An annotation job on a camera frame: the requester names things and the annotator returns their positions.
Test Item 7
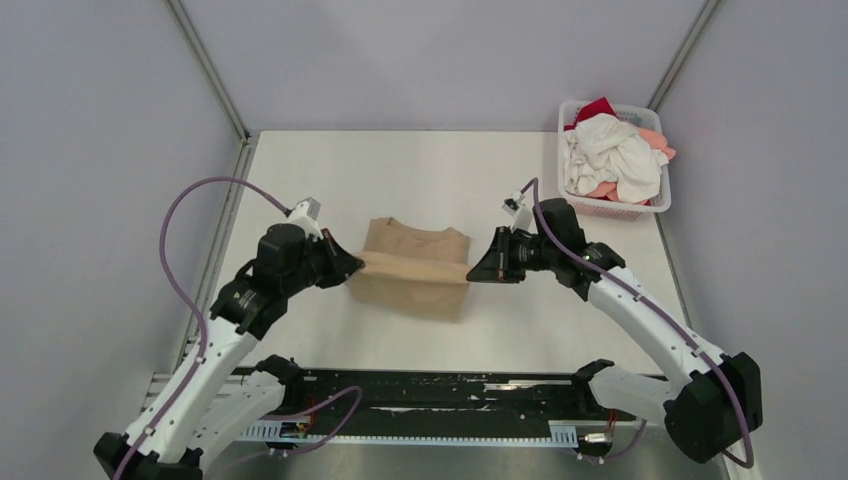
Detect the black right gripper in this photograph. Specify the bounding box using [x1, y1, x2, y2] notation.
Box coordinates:
[467, 226, 557, 284]

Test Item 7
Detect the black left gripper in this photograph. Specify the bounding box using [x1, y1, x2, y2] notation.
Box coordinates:
[282, 227, 363, 297]

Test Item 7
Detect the beige t-shirt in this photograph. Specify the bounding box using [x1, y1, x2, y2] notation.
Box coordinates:
[346, 217, 471, 322]

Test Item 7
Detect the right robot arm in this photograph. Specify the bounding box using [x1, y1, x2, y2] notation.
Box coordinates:
[466, 194, 763, 468]

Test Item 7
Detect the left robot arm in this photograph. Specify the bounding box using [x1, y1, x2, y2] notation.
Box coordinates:
[94, 223, 365, 479]

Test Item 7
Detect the white crumpled t-shirt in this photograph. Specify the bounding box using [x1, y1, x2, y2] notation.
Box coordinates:
[559, 113, 676, 204]

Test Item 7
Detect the red t-shirt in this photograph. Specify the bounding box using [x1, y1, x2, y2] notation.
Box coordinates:
[563, 97, 617, 131]

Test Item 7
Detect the pink t-shirt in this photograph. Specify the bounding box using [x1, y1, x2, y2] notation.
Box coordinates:
[580, 127, 676, 204]

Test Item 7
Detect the white plastic laundry basket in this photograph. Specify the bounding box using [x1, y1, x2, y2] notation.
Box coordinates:
[557, 97, 676, 220]

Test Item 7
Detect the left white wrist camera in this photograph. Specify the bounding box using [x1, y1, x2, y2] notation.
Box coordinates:
[287, 197, 324, 240]

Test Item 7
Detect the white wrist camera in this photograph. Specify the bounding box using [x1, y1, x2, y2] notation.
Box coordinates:
[503, 190, 534, 232]
[287, 197, 324, 240]

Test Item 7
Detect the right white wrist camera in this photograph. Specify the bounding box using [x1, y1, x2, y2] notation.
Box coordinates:
[503, 190, 534, 232]

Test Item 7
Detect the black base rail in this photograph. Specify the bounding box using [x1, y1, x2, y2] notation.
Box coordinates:
[265, 369, 631, 442]

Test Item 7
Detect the white slotted cable duct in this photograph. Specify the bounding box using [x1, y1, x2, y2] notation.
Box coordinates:
[238, 418, 579, 449]

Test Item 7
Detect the left aluminium frame post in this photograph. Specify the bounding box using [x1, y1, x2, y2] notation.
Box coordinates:
[164, 0, 250, 145]

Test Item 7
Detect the aluminium frame post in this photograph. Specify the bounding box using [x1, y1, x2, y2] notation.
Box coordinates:
[647, 0, 724, 111]
[164, 0, 250, 145]

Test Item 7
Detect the right aluminium frame post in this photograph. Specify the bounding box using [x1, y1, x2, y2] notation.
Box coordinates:
[647, 0, 724, 111]

